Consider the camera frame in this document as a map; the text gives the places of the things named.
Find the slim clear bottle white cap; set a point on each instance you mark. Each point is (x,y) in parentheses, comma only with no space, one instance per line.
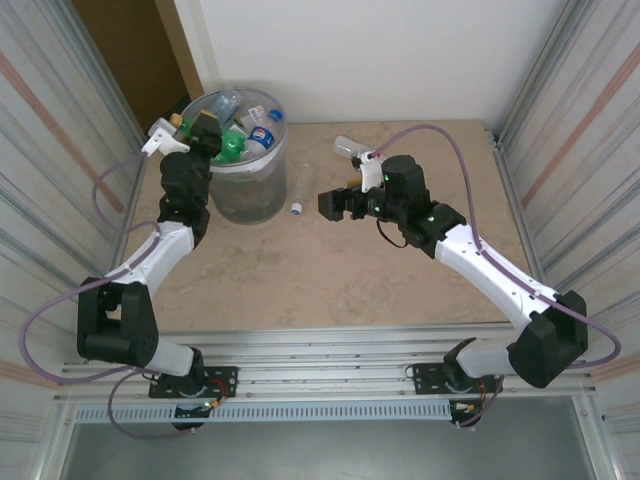
(304,182)

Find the crushed blue label bottle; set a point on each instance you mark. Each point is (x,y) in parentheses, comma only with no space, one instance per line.
(260,135)

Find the clear bottle red label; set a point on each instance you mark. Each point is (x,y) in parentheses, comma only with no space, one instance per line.
(345,146)

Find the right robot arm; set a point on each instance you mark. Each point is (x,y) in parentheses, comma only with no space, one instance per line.
(490,270)

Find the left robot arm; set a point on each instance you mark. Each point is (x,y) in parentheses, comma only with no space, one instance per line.
(160,250)

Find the clear plastic bin liner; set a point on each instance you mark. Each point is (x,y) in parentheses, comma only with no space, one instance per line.
(272,157)

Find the grey mesh waste bin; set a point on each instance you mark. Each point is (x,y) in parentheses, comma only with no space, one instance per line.
(250,200)

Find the brown wooden door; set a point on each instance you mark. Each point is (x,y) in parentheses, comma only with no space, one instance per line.
(120,40)

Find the wooden door frame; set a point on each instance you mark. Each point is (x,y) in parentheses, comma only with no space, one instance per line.
(182,50)

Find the aluminium frame rails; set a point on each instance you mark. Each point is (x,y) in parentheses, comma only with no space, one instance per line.
(325,350)

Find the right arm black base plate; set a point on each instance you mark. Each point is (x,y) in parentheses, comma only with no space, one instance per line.
(425,375)

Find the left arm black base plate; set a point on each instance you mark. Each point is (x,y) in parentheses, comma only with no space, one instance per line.
(225,375)

